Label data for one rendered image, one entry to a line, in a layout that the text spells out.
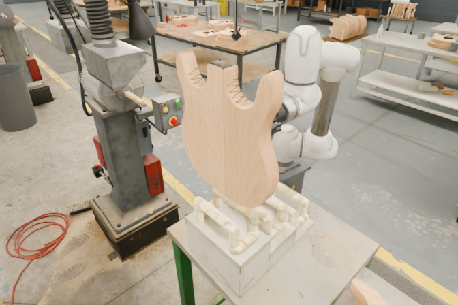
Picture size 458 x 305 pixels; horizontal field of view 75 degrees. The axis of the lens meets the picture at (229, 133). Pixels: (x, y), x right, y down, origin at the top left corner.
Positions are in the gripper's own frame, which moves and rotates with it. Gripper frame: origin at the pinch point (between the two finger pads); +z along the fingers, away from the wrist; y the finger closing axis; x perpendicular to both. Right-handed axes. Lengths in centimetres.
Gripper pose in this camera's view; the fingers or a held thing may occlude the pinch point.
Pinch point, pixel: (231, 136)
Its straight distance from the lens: 83.3
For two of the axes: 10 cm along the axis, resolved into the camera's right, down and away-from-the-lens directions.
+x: -0.1, -8.5, -5.3
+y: -7.0, -3.7, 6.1
